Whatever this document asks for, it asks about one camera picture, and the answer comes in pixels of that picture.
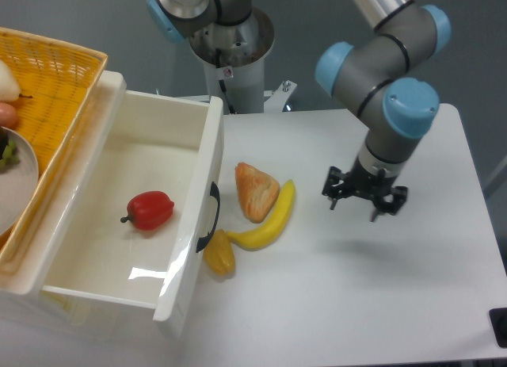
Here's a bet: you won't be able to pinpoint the grey plate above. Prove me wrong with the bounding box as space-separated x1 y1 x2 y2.
1 128 39 235

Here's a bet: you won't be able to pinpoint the black top drawer handle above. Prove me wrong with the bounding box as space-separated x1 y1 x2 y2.
196 181 221 253

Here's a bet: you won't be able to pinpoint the green grapes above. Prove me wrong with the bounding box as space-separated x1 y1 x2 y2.
1 140 20 171

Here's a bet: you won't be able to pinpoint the red bell pepper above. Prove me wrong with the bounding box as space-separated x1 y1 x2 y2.
120 191 174 231

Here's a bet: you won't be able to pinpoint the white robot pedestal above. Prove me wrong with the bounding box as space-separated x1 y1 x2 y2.
189 8 275 114

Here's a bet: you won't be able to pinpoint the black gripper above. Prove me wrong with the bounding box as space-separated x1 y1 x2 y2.
322 162 409 222

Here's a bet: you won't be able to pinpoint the white table bracket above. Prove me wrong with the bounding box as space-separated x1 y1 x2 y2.
264 80 298 113

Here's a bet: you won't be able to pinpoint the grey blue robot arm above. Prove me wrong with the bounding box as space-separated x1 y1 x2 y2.
147 0 451 216

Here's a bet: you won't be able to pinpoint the white pear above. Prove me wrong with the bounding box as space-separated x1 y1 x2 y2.
0 61 32 103

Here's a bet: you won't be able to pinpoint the yellow banana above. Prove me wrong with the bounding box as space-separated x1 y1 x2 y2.
226 180 296 250

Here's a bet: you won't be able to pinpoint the yellow bell pepper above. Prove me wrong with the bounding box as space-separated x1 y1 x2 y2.
204 230 236 276

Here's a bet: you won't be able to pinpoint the orange croissant bread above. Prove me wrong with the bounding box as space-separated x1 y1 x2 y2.
234 162 280 224

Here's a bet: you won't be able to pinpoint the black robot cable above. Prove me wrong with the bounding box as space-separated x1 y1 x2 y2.
215 48 238 115

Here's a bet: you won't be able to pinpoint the black corner device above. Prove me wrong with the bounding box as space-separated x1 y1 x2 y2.
489 308 507 349

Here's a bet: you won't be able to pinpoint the white drawer cabinet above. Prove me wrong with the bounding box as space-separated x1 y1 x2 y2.
1 71 126 339

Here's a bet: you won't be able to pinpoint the yellow woven basket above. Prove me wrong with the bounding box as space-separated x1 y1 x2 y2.
1 28 108 264

